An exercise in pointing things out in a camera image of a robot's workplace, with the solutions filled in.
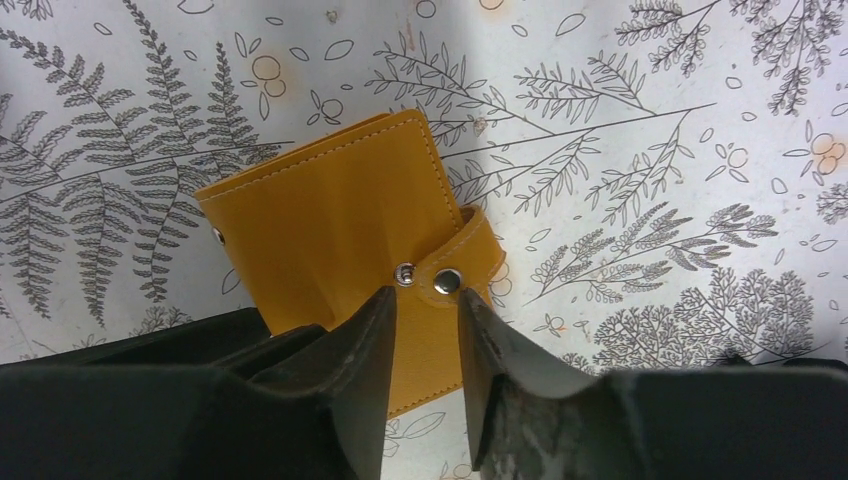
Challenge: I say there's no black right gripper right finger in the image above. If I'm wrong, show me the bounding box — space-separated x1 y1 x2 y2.
457 288 847 479

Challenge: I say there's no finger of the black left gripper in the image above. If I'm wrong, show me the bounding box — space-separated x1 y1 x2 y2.
13 308 327 381

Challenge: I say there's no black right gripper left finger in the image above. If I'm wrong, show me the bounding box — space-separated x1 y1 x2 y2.
1 287 396 479

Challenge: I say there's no yellow leather card holder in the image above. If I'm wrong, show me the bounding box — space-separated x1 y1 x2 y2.
195 109 505 416

